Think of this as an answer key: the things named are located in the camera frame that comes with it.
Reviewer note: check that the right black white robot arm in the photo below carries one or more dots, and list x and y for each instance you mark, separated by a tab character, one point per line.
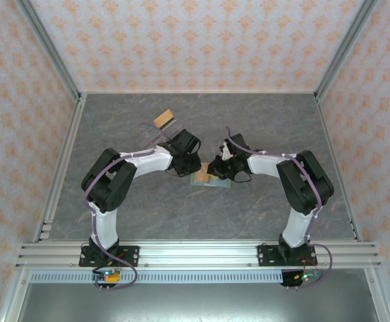
305	181

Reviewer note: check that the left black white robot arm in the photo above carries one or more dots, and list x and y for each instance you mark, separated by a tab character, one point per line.
110	188

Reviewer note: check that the clear acrylic card stand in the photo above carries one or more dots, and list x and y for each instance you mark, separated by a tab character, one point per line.
172	129

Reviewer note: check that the left controller circuit board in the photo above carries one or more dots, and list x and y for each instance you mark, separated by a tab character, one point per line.
107	275

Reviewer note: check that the controller circuit board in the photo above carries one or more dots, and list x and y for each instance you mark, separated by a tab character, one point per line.
107	275
307	276

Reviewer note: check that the right controller circuit board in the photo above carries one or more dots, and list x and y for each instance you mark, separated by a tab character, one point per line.
307	276

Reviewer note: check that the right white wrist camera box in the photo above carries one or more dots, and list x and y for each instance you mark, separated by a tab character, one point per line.
226	153

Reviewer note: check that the aluminium mounting rail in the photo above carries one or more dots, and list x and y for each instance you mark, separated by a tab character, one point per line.
198	256

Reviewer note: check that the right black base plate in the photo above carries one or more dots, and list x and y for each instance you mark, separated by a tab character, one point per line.
265	256

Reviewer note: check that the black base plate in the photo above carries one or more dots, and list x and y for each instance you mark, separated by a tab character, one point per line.
265	256
131	255

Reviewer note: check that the right aluminium table side rail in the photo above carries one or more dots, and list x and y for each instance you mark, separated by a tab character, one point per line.
332	141

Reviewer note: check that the aluminium table side rail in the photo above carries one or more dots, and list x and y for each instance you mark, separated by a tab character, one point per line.
70	134
332	141

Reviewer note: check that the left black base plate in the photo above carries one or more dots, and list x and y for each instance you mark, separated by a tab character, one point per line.
131	255

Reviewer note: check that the left aluminium table side rail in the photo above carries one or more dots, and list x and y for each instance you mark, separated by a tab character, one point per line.
70	134

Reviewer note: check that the right aluminium frame post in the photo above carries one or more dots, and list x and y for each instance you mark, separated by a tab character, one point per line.
345	47

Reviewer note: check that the aluminium frame post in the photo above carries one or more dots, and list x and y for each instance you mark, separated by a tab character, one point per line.
345	47
47	43

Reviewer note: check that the left aluminium frame post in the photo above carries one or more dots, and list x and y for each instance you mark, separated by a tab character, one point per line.
47	43

